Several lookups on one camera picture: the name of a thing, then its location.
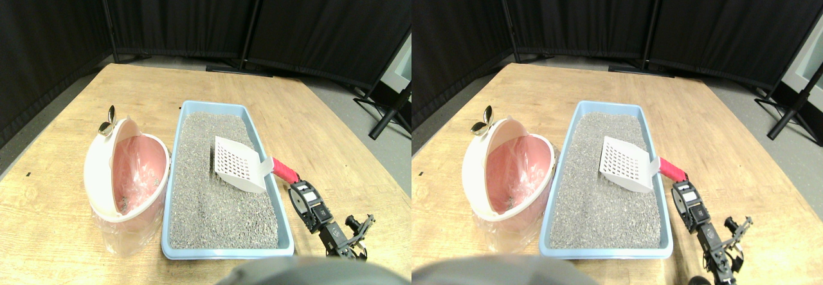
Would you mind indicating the black curtain stand pole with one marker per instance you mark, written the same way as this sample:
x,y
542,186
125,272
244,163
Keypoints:
x,y
506,21
656,21
108,21
254,21

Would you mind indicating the thick black stand pole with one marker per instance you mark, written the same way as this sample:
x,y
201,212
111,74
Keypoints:
x,y
794,105
389,114

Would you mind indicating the white bin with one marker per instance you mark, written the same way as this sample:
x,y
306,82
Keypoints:
x,y
476,182
96,182

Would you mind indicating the blue litter tray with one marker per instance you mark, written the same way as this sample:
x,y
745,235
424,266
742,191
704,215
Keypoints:
x,y
218,220
604,220

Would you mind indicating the black curtain stand foot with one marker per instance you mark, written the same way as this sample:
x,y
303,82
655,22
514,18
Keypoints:
x,y
641,71
239,71

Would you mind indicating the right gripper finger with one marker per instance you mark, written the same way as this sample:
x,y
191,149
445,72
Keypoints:
x,y
693,197
290,198
674,199
310,197

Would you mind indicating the white shelf unit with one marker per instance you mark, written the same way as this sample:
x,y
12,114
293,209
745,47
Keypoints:
x,y
807,56
400,66

